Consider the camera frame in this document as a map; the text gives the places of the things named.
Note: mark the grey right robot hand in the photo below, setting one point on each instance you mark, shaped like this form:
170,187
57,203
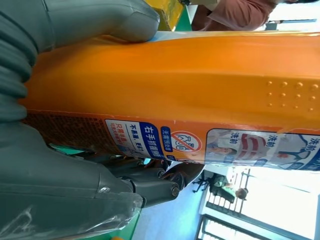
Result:
50,185

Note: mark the black office chair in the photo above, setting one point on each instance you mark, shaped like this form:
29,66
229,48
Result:
220,188

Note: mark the black window grille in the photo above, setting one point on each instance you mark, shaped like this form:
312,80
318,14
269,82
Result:
225,212

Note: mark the seated person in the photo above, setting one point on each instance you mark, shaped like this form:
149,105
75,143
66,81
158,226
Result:
232,15

